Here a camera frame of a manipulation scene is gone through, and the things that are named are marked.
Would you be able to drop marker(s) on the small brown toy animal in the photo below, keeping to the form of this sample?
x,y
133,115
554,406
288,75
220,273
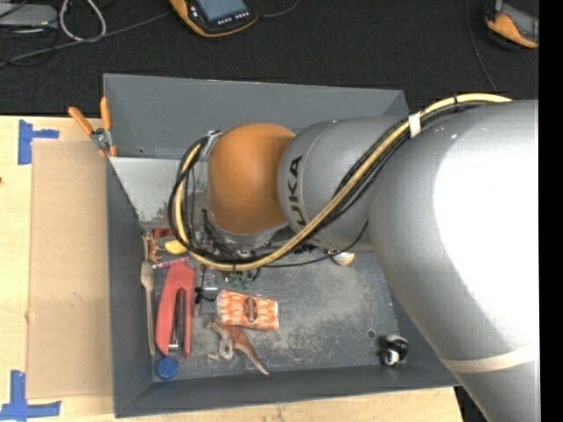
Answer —
x,y
154,249

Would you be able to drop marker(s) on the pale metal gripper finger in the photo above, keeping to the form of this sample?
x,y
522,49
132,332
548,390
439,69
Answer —
x,y
198,306
211,282

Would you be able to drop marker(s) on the yellow toy fruit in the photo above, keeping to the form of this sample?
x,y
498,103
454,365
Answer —
x,y
175,247

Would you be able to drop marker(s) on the pink striped stick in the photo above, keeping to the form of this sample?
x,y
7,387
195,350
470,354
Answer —
x,y
171,262

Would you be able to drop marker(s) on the brown toy dinosaur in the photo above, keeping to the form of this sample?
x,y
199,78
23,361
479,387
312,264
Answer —
x,y
237,339

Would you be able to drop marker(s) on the orange and white packet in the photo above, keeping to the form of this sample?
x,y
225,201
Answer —
x,y
246,309

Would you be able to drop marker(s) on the red stapler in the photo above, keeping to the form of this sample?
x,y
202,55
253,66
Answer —
x,y
169,297

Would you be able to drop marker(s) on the black and white toy animal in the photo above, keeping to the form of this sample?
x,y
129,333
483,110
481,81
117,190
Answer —
x,y
393,349

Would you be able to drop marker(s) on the blue bottle cap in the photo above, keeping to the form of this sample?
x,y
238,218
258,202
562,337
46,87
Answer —
x,y
166,368

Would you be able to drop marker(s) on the brown cardboard board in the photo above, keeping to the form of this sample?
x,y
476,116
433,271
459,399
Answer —
x,y
66,257

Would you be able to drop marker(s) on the white and yellow shell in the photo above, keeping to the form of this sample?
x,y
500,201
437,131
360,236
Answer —
x,y
344,258

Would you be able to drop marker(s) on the wooden spoon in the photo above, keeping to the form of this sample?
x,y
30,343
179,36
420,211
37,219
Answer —
x,y
148,288

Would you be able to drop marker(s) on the grey metal bin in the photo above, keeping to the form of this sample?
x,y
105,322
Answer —
x,y
316,323

